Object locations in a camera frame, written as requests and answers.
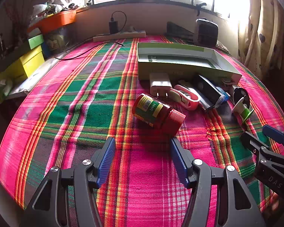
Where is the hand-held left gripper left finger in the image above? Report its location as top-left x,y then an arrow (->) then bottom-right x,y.
20,137 -> 116,227

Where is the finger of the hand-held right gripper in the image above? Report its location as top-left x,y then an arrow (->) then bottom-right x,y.
262,124 -> 284,158
241,131 -> 271,164

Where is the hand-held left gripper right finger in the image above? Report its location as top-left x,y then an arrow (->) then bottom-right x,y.
170,137 -> 267,227

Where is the green and white spool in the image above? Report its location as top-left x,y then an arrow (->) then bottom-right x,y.
231,97 -> 255,124

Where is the round black and white disc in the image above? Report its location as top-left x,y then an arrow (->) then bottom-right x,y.
232,87 -> 250,106

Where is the red-capped brown bottle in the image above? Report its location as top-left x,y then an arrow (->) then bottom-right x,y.
132,94 -> 186,138

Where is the pink clip with oval pad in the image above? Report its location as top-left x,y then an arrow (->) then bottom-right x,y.
169,85 -> 201,110

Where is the black rectangular gadget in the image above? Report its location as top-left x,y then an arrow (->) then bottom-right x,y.
193,74 -> 222,113

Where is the white plug charger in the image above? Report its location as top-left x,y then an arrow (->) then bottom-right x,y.
150,73 -> 173,98

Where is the green cardboard box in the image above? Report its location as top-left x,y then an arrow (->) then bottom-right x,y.
136,43 -> 242,87

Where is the pink green plaid blanket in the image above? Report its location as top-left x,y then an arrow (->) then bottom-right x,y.
0,35 -> 284,227

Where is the cream heart-print curtain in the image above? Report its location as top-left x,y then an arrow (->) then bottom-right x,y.
238,0 -> 284,70

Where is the black portable heater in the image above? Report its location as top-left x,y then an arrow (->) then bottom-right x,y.
195,18 -> 219,48

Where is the yellow box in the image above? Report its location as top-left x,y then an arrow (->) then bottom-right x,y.
0,45 -> 45,83

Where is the white power strip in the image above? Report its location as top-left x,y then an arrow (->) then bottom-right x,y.
93,30 -> 146,42

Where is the clear plastic container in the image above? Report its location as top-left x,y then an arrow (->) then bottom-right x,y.
44,26 -> 73,52

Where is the black charger adapter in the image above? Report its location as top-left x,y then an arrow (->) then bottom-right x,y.
109,21 -> 119,34

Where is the bright green box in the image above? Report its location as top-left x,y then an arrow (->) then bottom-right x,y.
28,34 -> 45,50

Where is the black hook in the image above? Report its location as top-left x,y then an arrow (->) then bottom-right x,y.
195,2 -> 207,16

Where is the orange tray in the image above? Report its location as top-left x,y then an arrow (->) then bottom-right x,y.
27,10 -> 76,34

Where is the pile of clutter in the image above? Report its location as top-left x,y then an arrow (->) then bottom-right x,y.
30,0 -> 88,20

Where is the black looped charger cable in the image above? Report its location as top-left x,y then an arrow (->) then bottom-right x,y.
111,11 -> 128,32

